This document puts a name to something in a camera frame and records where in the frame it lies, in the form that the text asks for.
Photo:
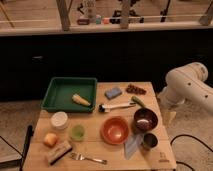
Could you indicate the green chili pepper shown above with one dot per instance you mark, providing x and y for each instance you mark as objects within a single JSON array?
[{"x": 138, "y": 101}]

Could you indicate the silver metal fork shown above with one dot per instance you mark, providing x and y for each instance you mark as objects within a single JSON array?
[{"x": 80, "y": 157}]

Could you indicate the orange fruit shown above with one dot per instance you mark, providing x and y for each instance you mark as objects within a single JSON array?
[{"x": 50, "y": 139}]

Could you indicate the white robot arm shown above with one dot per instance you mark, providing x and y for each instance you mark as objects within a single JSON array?
[{"x": 187, "y": 83}]

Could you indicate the wooden block eraser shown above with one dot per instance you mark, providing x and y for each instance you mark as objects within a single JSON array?
[{"x": 58, "y": 152}]

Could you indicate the yellow corn cob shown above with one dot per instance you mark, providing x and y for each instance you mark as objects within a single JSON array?
[{"x": 78, "y": 99}]

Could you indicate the green plastic tray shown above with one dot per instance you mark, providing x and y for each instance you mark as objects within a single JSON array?
[{"x": 59, "y": 94}]

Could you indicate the white handled dish brush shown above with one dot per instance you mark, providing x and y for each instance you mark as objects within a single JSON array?
[{"x": 105, "y": 108}]

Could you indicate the small metal cup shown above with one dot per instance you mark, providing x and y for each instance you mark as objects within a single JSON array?
[{"x": 149, "y": 141}]

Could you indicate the dark purple bowl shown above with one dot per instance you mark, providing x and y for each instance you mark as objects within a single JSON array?
[{"x": 145, "y": 119}]

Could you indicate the blue sponge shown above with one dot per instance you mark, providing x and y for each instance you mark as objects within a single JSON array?
[{"x": 113, "y": 93}]

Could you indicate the grey folded cloth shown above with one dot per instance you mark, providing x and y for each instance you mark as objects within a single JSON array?
[{"x": 131, "y": 145}]

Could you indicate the orange plastic bowl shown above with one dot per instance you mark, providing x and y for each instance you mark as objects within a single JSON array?
[{"x": 114, "y": 130}]

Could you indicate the white small bowl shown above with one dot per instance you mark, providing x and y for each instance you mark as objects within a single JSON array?
[{"x": 59, "y": 120}]

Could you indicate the green plastic cup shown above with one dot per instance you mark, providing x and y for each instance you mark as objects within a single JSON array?
[{"x": 77, "y": 133}]

